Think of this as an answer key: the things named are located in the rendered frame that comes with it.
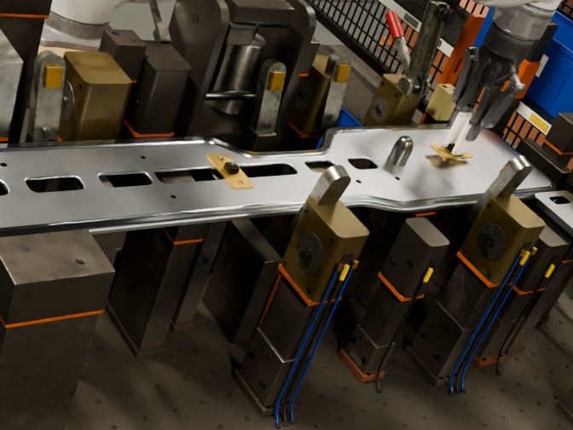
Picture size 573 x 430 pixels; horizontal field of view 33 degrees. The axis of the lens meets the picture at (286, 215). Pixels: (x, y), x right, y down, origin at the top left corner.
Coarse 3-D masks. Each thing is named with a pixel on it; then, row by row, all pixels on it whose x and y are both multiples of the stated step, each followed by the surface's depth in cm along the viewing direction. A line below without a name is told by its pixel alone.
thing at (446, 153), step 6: (432, 144) 166; (438, 144) 167; (450, 144) 167; (438, 150) 165; (444, 150) 166; (450, 150) 167; (444, 156) 164; (450, 156) 165; (456, 156) 166; (462, 156) 167; (468, 156) 168
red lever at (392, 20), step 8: (392, 16) 176; (392, 24) 175; (400, 24) 176; (392, 32) 175; (400, 32) 175; (400, 40) 175; (400, 48) 174; (400, 56) 175; (408, 56) 174; (408, 64) 174; (416, 80) 173; (416, 88) 173
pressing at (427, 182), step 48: (0, 144) 126; (48, 144) 130; (96, 144) 134; (144, 144) 138; (192, 144) 143; (336, 144) 158; (384, 144) 164; (480, 144) 177; (48, 192) 121; (96, 192) 125; (144, 192) 129; (192, 192) 132; (240, 192) 136; (288, 192) 141; (384, 192) 150; (432, 192) 156; (480, 192) 161; (528, 192) 168
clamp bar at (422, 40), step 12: (432, 12) 166; (444, 12) 165; (432, 24) 167; (420, 36) 169; (432, 36) 170; (420, 48) 169; (432, 48) 171; (420, 60) 170; (432, 60) 172; (408, 72) 172; (420, 72) 173; (420, 84) 174; (408, 96) 173; (420, 96) 174
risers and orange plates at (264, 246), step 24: (240, 240) 151; (264, 240) 152; (216, 264) 158; (240, 264) 152; (264, 264) 147; (216, 288) 158; (240, 288) 152; (264, 288) 151; (216, 312) 159; (240, 312) 153; (264, 312) 156; (240, 336) 156
